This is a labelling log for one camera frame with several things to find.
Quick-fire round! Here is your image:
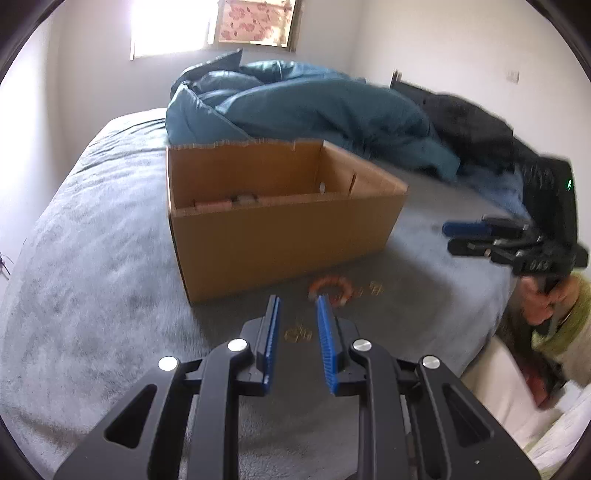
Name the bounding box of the person's right hand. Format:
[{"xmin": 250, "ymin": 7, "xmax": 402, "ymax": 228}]
[{"xmin": 521, "ymin": 272, "xmax": 581, "ymax": 326}]

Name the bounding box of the pink strap watch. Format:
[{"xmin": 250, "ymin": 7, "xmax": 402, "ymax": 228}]
[{"xmin": 193, "ymin": 195, "xmax": 259, "ymax": 208}]

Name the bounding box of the window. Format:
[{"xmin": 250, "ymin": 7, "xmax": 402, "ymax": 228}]
[{"xmin": 128, "ymin": 0, "xmax": 303, "ymax": 61}]

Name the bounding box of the dark headboard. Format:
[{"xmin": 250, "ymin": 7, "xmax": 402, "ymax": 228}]
[{"xmin": 390, "ymin": 69, "xmax": 430, "ymax": 100}]

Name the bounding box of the white mattress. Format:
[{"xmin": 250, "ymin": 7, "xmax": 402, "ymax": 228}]
[{"xmin": 462, "ymin": 337, "xmax": 591, "ymax": 467}]

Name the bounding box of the pink floral curtain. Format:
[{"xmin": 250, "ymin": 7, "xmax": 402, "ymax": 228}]
[{"xmin": 217, "ymin": 0, "xmax": 296, "ymax": 47}]

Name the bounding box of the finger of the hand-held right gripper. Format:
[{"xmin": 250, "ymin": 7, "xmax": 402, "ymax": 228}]
[
  {"xmin": 442, "ymin": 216, "xmax": 532, "ymax": 237},
  {"xmin": 447, "ymin": 235, "xmax": 546, "ymax": 266}
]

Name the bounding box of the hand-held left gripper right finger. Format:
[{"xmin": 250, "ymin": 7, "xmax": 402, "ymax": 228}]
[{"xmin": 315, "ymin": 295, "xmax": 541, "ymax": 480}]

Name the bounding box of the dark patterned cloth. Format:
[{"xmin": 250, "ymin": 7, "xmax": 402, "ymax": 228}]
[{"xmin": 499, "ymin": 314, "xmax": 566, "ymax": 407}]

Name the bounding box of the brown cardboard box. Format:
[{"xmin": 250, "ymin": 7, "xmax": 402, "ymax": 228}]
[{"xmin": 166, "ymin": 138, "xmax": 409, "ymax": 305}]

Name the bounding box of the orange pink bead bracelet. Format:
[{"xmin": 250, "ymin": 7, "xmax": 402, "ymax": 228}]
[{"xmin": 308, "ymin": 276, "xmax": 354, "ymax": 306}]

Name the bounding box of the black clothing pile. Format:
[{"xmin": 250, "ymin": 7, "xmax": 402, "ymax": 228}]
[{"xmin": 418, "ymin": 92, "xmax": 541, "ymax": 185}]

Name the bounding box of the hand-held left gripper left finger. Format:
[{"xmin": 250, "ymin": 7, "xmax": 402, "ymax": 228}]
[{"xmin": 53, "ymin": 295, "xmax": 282, "ymax": 480}]

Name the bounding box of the bed with grey blanket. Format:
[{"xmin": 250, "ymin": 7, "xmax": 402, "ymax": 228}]
[{"xmin": 0, "ymin": 108, "xmax": 532, "ymax": 480}]

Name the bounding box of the teal duvet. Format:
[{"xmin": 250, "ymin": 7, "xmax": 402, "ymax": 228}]
[{"xmin": 165, "ymin": 48, "xmax": 462, "ymax": 181}]

